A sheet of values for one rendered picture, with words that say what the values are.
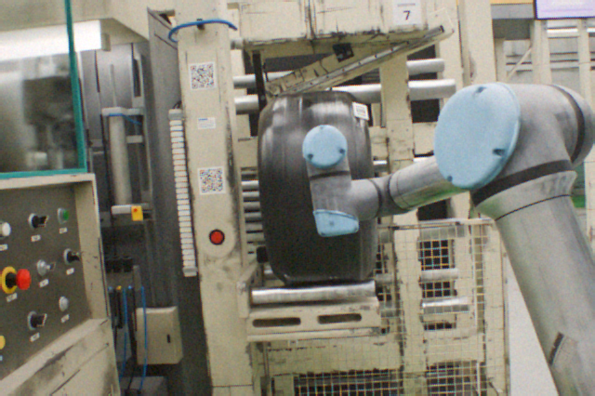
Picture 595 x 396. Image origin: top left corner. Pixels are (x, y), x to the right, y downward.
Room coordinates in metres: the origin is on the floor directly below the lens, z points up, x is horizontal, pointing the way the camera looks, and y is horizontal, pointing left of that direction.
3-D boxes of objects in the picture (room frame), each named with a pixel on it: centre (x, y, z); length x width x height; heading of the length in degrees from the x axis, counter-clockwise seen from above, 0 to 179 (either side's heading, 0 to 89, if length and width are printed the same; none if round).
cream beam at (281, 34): (1.83, -0.17, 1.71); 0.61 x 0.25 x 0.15; 86
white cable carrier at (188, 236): (1.52, 0.31, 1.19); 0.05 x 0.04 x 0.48; 176
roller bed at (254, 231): (1.94, 0.17, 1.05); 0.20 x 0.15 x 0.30; 86
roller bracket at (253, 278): (1.56, 0.15, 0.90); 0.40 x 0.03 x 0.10; 176
